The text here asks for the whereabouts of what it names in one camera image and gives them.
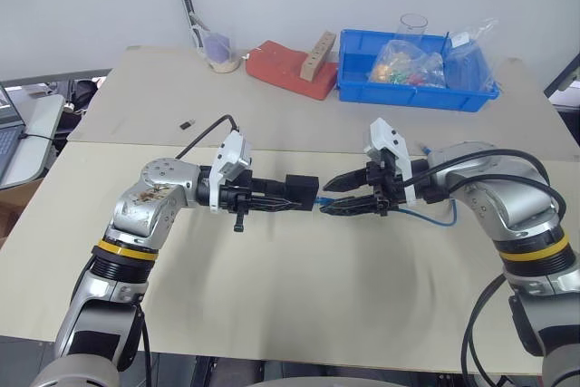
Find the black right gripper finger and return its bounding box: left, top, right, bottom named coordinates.
left=322, top=167, right=371, bottom=194
left=318, top=195, right=377, bottom=218

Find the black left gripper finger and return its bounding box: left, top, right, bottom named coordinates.
left=251, top=177, right=291, bottom=197
left=246, top=198, right=314, bottom=215

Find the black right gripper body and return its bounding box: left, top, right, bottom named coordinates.
left=364, top=149, right=408, bottom=219

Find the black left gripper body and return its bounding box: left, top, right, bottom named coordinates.
left=220, top=169, right=273, bottom=234

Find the small black box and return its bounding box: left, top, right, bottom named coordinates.
left=285, top=174, right=319, bottom=212

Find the blue Ethernet cable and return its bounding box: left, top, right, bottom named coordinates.
left=314, top=143, right=459, bottom=228

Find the blue plastic bin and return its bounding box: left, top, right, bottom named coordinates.
left=336, top=28, right=503, bottom=113

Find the red cloth pad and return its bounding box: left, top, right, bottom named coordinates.
left=245, top=39, right=340, bottom=101

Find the clear bag of colourful items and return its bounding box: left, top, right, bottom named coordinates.
left=367, top=39, right=449, bottom=89

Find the wooden block with holes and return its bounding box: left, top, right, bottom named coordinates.
left=299, top=31, right=337, bottom=83

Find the bowl with purple bag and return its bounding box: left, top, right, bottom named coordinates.
left=200, top=29, right=241, bottom=74

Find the clear bag with white label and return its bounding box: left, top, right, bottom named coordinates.
left=443, top=18, right=501, bottom=92

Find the clear plastic cup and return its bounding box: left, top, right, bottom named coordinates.
left=397, top=13, right=430, bottom=45

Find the black chair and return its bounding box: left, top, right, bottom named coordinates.
left=44, top=77, right=109, bottom=157

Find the grey side table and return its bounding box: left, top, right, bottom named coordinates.
left=0, top=93, right=65, bottom=190

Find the grey laptop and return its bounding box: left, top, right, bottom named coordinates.
left=0, top=82, right=27, bottom=180

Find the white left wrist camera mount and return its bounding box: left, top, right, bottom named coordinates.
left=208, top=131, right=253, bottom=215

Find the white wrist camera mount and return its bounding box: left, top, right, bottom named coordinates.
left=208, top=131, right=253, bottom=215
left=363, top=117, right=430, bottom=206

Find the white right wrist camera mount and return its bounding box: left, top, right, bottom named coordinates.
left=363, top=117, right=430, bottom=206

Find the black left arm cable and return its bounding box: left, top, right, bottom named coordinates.
left=135, top=113, right=240, bottom=387

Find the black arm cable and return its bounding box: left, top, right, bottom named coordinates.
left=410, top=147, right=569, bottom=387
left=135, top=113, right=240, bottom=387

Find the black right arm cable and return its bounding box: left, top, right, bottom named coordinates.
left=410, top=147, right=569, bottom=387

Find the black table frame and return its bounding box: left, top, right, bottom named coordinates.
left=144, top=351, right=468, bottom=387

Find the dark frame with black edge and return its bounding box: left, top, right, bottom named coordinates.
left=545, top=47, right=580, bottom=112

